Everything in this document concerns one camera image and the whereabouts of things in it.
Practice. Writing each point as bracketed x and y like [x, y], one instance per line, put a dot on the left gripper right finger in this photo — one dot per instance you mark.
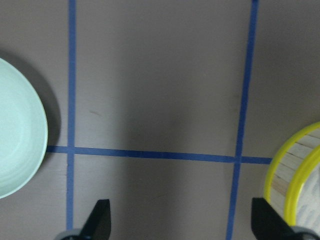
[267, 224]

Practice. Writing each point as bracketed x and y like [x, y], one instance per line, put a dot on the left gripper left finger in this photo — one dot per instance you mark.
[96, 227]

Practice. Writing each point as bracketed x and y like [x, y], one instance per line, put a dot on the yellow rimmed steamer basket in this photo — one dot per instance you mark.
[289, 171]

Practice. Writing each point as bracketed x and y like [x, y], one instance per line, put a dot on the mint green plate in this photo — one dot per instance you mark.
[23, 130]

